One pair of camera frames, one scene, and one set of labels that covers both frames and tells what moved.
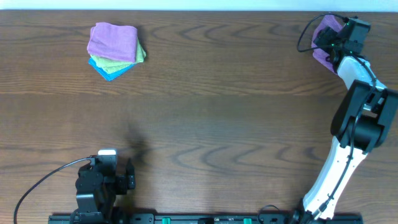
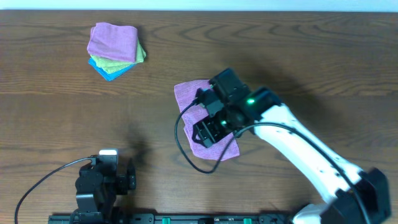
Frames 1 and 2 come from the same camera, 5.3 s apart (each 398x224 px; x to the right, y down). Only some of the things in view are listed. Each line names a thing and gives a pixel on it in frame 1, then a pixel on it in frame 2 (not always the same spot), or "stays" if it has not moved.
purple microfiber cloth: x=326 y=21 → x=186 y=94
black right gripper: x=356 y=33 → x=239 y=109
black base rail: x=199 y=219 stays
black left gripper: x=123 y=181 stays
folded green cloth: x=114 y=66 stays
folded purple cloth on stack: x=112 y=41 stays
